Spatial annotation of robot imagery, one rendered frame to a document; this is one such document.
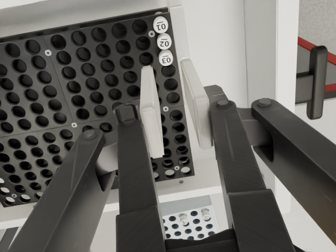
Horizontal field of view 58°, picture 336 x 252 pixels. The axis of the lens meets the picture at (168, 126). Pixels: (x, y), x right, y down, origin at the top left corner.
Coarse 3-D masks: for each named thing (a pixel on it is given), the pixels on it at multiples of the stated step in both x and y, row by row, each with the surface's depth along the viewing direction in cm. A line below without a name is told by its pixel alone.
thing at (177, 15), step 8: (176, 8) 30; (176, 16) 31; (176, 24) 31; (184, 24) 31; (176, 32) 32; (184, 32) 32; (176, 40) 32; (184, 40) 32; (176, 48) 32; (184, 48) 32; (176, 56) 33; (184, 56) 33; (184, 96) 35
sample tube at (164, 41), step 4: (160, 36) 25; (164, 36) 25; (168, 36) 26; (160, 40) 26; (164, 40) 26; (168, 40) 26; (160, 44) 26; (164, 44) 26; (168, 44) 26; (160, 48) 26; (164, 48) 26
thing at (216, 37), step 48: (0, 0) 25; (48, 0) 30; (96, 0) 31; (144, 0) 31; (192, 0) 31; (240, 0) 32; (192, 48) 34; (240, 48) 34; (240, 96) 37; (192, 144) 40; (192, 192) 36
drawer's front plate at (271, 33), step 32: (256, 0) 28; (288, 0) 23; (256, 32) 29; (288, 32) 24; (256, 64) 31; (288, 64) 26; (256, 96) 33; (288, 96) 27; (256, 160) 38; (288, 192) 32
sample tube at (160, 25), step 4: (156, 12) 28; (160, 12) 28; (160, 16) 26; (156, 20) 25; (160, 20) 25; (164, 20) 25; (156, 24) 25; (160, 24) 25; (164, 24) 25; (156, 28) 25; (160, 28) 25; (164, 28) 25; (160, 32) 25
